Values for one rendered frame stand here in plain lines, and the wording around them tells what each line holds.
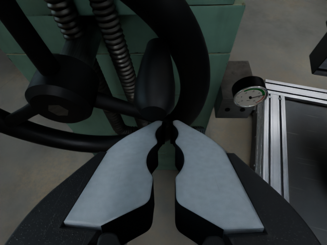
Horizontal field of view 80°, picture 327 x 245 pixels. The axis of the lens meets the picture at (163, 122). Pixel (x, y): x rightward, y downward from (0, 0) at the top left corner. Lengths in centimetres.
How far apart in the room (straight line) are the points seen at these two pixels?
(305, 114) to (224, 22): 79
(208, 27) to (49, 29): 27
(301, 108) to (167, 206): 76
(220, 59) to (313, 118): 75
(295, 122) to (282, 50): 80
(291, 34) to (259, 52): 34
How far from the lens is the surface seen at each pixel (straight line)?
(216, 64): 42
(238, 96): 41
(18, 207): 119
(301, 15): 218
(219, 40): 39
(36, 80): 21
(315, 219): 90
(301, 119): 106
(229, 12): 36
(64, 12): 24
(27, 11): 29
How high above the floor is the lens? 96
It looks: 59 degrees down
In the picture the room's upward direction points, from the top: 3 degrees counter-clockwise
